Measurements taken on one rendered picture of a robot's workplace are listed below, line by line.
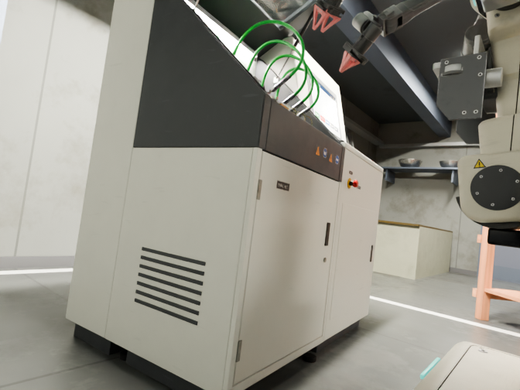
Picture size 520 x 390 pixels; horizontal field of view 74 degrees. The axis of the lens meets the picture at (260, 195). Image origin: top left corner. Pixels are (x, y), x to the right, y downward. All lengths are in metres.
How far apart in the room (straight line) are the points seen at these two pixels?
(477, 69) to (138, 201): 1.11
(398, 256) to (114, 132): 4.32
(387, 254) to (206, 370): 4.31
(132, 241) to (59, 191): 1.82
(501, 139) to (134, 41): 1.32
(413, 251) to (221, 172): 4.27
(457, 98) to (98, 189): 1.29
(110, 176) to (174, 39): 0.58
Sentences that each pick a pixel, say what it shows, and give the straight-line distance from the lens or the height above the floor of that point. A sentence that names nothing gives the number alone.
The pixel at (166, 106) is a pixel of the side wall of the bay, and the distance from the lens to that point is 1.33.
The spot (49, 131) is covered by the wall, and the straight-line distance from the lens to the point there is 3.10.
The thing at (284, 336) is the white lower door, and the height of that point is 0.18.
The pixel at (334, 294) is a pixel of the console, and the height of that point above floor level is 0.27.
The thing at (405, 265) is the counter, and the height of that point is 0.16.
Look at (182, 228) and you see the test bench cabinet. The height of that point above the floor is 0.52.
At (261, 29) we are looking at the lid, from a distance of 1.94.
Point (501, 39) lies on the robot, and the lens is 1.10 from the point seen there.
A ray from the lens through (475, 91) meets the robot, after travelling 1.00.
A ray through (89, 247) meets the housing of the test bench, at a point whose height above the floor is 0.38.
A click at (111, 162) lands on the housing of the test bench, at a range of 1.52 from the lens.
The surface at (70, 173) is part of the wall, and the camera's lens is 3.14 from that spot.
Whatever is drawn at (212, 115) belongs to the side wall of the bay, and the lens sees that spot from 1.16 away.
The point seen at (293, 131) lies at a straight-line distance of 1.20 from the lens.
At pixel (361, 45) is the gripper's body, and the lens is 1.49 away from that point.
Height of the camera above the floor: 0.60
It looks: 3 degrees up
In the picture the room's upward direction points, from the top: 7 degrees clockwise
